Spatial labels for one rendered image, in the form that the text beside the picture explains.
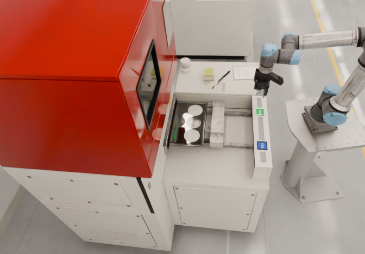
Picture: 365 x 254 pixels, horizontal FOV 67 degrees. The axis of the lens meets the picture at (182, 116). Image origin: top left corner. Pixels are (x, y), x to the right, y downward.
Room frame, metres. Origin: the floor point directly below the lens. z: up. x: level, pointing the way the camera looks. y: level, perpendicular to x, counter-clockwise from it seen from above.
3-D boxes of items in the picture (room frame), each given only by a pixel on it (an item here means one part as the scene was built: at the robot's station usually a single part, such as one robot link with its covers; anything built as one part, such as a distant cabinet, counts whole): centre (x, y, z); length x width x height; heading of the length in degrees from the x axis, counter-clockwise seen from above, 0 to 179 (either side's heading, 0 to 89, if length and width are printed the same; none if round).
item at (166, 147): (1.19, 0.08, 0.89); 0.44 x 0.02 x 0.10; 167
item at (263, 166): (1.01, -0.47, 0.89); 0.55 x 0.09 x 0.14; 167
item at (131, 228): (1.09, 0.47, 0.41); 0.82 x 0.71 x 0.82; 167
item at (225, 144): (1.02, -0.16, 0.84); 0.50 x 0.02 x 0.03; 77
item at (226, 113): (1.29, -0.22, 0.84); 0.50 x 0.02 x 0.03; 77
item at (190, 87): (1.51, -0.31, 0.89); 0.62 x 0.35 x 0.14; 77
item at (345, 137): (1.10, -0.93, 0.75); 0.45 x 0.44 x 0.13; 91
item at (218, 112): (1.15, -0.23, 0.87); 0.36 x 0.08 x 0.03; 167
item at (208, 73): (1.51, -0.23, 1.00); 0.07 x 0.07 x 0.07; 81
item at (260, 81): (1.14, -0.47, 1.24); 0.09 x 0.08 x 0.12; 77
